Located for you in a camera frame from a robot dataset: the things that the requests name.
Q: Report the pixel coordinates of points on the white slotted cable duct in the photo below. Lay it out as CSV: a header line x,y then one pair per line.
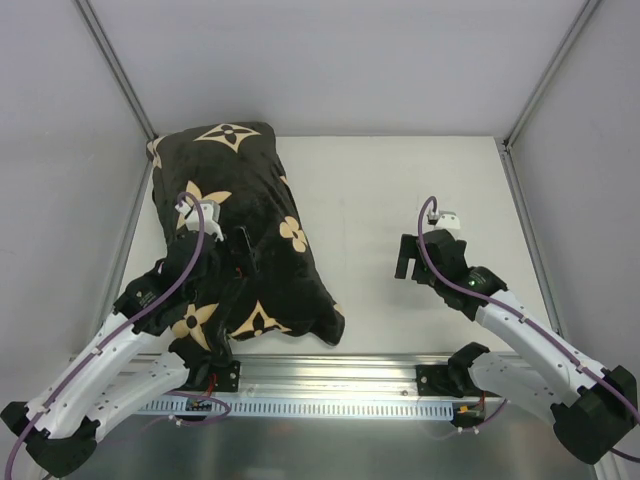
x,y
404,408

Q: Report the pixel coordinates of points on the aluminium frame post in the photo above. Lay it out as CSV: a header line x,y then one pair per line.
x,y
99,35
582,18

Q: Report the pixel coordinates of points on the black floral plush pillowcase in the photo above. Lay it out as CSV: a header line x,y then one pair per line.
x,y
237,166

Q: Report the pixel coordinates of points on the left aluminium frame post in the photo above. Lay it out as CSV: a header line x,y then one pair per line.
x,y
99,35

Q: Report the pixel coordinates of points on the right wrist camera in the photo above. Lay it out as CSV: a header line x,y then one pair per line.
x,y
446,221

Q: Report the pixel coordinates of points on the black base bracket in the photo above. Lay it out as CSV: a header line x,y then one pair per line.
x,y
214,379
435,380

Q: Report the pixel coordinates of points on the right black base bracket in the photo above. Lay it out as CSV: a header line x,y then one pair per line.
x,y
435,380

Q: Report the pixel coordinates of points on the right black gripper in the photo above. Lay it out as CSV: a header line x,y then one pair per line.
x,y
417,257

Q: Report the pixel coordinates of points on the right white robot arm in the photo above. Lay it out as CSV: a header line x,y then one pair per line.
x,y
589,406

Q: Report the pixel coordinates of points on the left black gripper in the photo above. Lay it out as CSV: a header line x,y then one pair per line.
x,y
234,245

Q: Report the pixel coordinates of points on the aluminium mounting rail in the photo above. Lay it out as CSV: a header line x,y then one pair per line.
x,y
376,377

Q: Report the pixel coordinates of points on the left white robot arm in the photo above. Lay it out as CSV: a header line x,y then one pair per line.
x,y
149,344

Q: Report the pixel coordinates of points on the left black base bracket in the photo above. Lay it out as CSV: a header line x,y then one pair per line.
x,y
214,379

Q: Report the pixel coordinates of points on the right aluminium frame post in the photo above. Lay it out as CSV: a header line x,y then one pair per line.
x,y
582,18

